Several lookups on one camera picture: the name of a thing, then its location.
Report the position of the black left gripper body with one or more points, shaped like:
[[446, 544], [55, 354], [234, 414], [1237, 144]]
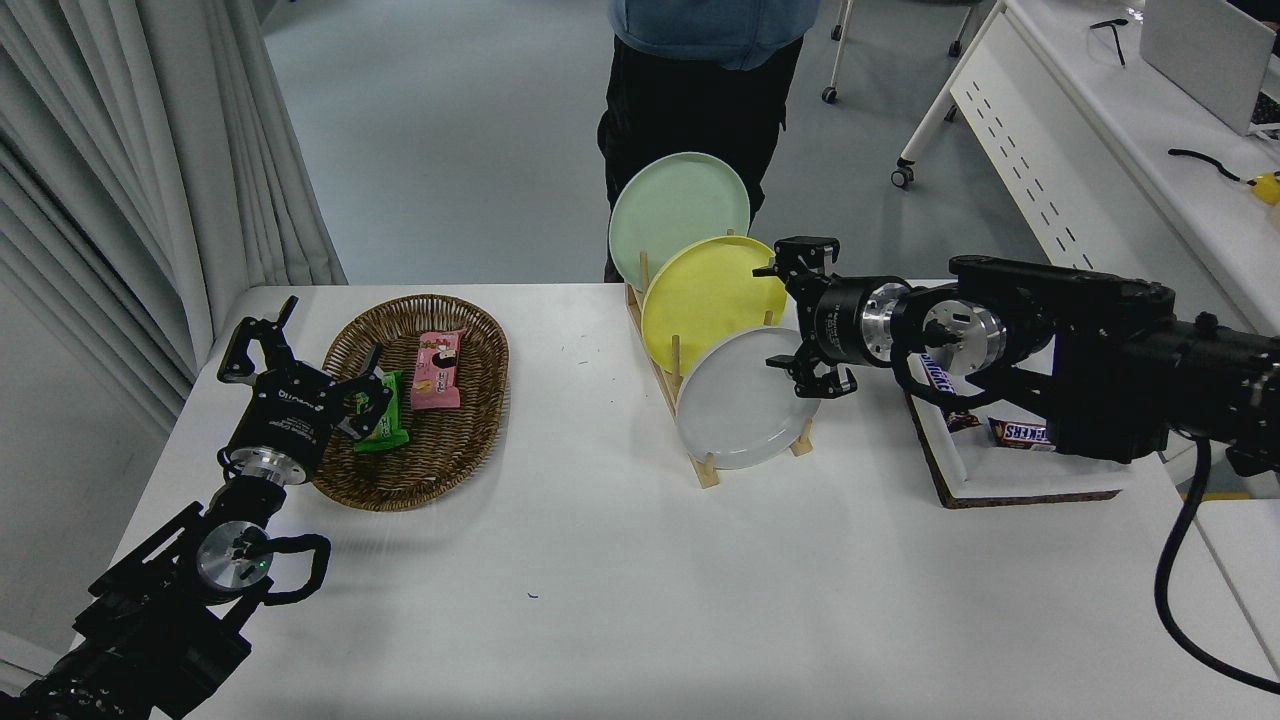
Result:
[[285, 415]]

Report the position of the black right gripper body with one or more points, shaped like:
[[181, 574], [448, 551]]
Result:
[[835, 322]]

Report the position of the grey plate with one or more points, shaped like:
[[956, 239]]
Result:
[[740, 410]]

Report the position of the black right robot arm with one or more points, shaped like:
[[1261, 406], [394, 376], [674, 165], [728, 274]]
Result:
[[1110, 370]]

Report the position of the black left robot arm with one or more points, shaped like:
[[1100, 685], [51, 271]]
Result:
[[150, 620]]

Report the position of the yellow plate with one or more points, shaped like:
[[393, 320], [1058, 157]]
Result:
[[710, 290]]

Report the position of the pale green plate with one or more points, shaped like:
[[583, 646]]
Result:
[[670, 205]]

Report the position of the wooden plate rack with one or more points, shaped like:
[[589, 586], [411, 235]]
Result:
[[708, 472]]

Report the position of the green snack bar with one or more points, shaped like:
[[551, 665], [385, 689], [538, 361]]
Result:
[[385, 432]]

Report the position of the pink snack bar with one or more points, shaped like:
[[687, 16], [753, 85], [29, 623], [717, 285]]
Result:
[[437, 372]]

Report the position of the brown oval wicker basket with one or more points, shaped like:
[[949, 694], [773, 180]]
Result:
[[450, 450]]

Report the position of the brown Snickers bar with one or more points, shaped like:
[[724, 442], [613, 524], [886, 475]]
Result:
[[1020, 434], [938, 375]]

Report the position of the person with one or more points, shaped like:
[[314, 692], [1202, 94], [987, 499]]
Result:
[[700, 100]]

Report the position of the white tray with cork base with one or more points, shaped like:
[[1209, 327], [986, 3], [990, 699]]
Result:
[[1010, 475]]

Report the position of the pale grey curtain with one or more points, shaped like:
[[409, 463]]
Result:
[[100, 150]]

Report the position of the white desk with perforated panel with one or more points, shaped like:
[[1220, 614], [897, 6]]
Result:
[[1050, 170]]

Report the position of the black glasses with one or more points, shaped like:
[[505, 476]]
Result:
[[1117, 45]]

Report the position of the silver laptop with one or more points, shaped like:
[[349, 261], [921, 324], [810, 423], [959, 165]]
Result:
[[1200, 50]]

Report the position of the small yellow object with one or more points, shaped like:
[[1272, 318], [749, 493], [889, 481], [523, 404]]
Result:
[[1267, 188]]

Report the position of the white side table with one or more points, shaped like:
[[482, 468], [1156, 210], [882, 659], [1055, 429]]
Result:
[[1245, 560]]

